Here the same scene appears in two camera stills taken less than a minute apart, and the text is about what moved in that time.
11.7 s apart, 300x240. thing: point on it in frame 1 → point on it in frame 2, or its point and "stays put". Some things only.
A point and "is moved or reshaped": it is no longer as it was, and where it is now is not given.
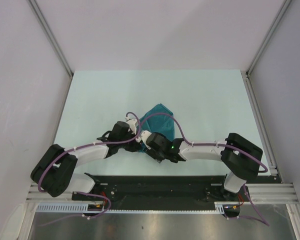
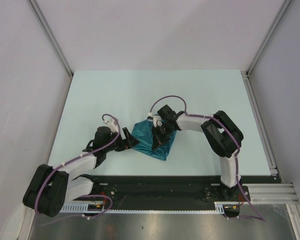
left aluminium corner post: [51, 35] stays put
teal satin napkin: [158, 119] is moved or reshaped
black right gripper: [151, 153] → [158, 139]
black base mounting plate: [158, 192] stays put
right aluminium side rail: [260, 122] stays put
